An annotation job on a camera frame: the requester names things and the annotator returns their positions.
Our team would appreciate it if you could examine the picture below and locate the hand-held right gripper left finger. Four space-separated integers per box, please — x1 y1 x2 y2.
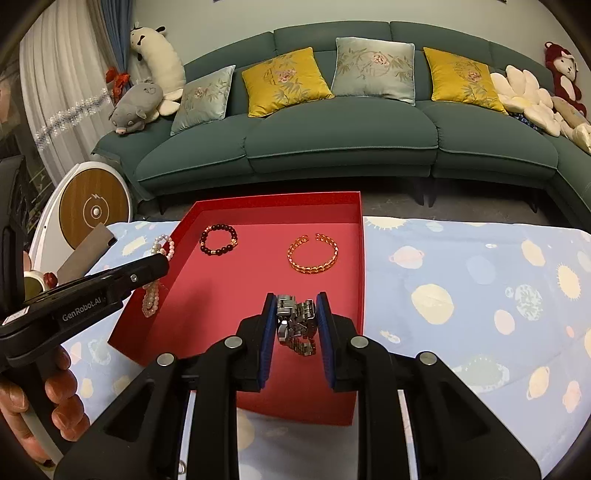
54 292 278 480

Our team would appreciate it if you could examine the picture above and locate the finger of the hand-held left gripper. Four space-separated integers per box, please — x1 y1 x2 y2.
108 253 170 298

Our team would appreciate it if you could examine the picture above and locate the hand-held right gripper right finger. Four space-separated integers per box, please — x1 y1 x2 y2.
315 291 541 480

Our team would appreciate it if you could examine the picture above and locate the pink pearl bead bracelet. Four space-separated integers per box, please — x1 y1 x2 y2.
141 234 177 319

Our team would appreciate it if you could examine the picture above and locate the silver metal link bracelet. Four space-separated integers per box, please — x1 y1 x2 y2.
276 294 319 357

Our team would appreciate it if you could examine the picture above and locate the red tray box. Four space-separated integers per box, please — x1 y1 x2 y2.
107 191 366 426

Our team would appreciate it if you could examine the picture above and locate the person's left hand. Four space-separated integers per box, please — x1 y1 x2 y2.
0 345 92 464

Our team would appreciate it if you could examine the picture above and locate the small white green cup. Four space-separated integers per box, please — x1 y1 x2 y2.
23 271 59 302

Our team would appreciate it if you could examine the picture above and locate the grey flat block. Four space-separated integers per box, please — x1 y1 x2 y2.
57 222 117 286

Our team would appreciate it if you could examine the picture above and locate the white exercise machine wooden disc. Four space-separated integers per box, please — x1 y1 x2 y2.
27 161 135 280

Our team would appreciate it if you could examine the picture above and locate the planet print blue blanket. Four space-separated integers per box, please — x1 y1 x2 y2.
59 216 591 480

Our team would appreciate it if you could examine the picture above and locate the grey pig plush toy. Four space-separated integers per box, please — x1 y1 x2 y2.
109 82 165 137

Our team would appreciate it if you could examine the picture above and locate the grey-blue embroidered cushion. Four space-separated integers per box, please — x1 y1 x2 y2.
331 36 416 107
170 65 237 137

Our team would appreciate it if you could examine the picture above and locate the red curtain ornament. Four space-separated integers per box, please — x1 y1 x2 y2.
105 66 129 99

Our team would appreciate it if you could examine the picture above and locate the white sheer curtain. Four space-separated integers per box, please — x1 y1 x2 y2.
19 6 117 188

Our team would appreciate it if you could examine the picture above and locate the green sofa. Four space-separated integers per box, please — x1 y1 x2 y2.
91 20 591 237

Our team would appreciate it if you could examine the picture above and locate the white cow plush toy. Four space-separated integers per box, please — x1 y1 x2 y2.
129 23 187 117

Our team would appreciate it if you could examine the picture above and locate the blue curtain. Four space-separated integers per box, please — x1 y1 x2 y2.
89 0 136 100

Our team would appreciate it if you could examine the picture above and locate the yellow embroidered cushion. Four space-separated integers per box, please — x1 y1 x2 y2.
241 47 335 118
423 47 509 116

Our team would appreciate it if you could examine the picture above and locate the white flower-shaped cushion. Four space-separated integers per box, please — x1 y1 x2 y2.
489 64 570 137

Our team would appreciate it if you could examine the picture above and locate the red monkey plush toy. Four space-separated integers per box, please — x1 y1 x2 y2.
543 41 588 117

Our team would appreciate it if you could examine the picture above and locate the dark bead bracelet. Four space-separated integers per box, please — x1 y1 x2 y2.
199 223 239 257

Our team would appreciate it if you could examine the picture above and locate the gold chain bangle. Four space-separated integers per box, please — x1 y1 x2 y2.
287 233 341 276

